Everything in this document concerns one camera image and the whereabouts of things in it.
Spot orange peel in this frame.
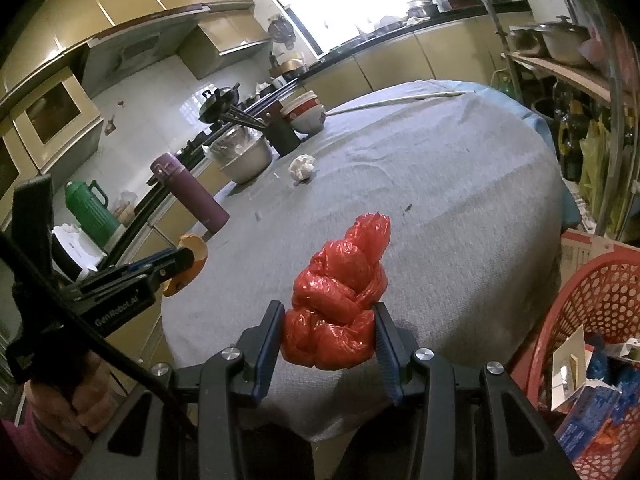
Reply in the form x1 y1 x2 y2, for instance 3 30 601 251
163 233 208 297

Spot white long box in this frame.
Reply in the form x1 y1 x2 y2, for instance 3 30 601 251
550 325 587 411

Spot red plastic bag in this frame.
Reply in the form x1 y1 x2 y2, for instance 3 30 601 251
281 212 390 370

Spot blue plastic bag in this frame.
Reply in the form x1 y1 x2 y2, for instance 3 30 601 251
587 347 626 386

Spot pink sleeve forearm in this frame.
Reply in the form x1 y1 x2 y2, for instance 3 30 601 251
1 410 82 480

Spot red plastic trash basket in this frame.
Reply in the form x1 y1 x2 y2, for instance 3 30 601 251
524 263 639 479

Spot person's left hand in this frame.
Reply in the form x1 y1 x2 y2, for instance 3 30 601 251
25 352 117 441

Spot green thermos jug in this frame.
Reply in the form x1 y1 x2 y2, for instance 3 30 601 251
64 180 125 252

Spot maroon thermos bottle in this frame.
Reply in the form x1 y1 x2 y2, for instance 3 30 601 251
151 153 229 234

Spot steel pot with lid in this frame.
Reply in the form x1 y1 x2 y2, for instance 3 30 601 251
203 126 273 184

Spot crumpled white tissue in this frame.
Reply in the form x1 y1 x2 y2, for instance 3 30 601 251
288 154 316 183

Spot dark chopstick holder cup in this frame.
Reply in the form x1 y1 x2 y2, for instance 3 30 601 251
262 114 300 157

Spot black wok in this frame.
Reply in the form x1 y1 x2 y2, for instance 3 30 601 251
198 84 240 124

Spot cardboard box on floor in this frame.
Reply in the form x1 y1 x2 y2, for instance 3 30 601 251
549 229 639 313

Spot stacked red white bowls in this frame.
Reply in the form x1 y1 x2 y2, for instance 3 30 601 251
281 91 326 136

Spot range hood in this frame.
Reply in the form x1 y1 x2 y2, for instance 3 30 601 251
81 1 256 97

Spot grey tablecloth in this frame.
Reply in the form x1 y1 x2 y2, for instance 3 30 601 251
160 78 569 443

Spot long white stick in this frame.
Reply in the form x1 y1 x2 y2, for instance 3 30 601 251
326 90 474 117

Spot steel pot on rack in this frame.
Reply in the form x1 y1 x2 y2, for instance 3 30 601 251
535 15 590 68

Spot metal storage rack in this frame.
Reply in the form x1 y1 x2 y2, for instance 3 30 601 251
480 0 639 245

